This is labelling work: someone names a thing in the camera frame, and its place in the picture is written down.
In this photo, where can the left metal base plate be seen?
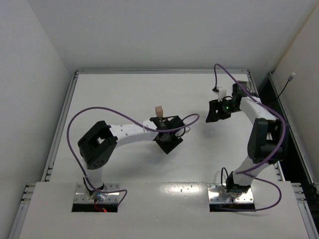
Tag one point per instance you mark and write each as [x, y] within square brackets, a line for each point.
[82, 195]

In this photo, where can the metal base plate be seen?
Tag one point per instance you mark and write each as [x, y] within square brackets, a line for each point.
[82, 195]
[217, 195]

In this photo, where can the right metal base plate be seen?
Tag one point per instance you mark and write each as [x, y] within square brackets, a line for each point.
[217, 195]

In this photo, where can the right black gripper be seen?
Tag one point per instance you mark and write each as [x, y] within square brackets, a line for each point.
[215, 111]

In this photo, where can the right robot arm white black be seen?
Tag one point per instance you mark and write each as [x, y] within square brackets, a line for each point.
[268, 142]

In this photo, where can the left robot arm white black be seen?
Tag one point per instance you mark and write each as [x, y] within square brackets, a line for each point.
[99, 142]

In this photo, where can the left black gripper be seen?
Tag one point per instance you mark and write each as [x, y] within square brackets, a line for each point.
[170, 143]

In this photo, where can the aluminium table frame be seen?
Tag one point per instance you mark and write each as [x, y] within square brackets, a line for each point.
[167, 194]

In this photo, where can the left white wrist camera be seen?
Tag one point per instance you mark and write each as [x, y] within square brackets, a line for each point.
[187, 129]

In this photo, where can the grey translucent plastic bin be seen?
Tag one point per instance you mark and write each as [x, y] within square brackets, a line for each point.
[246, 85]

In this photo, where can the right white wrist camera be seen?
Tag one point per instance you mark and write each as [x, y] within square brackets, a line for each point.
[220, 92]

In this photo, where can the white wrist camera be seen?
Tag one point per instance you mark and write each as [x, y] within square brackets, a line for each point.
[187, 129]
[220, 92]

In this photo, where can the light wood cube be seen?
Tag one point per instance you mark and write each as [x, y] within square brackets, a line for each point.
[159, 111]

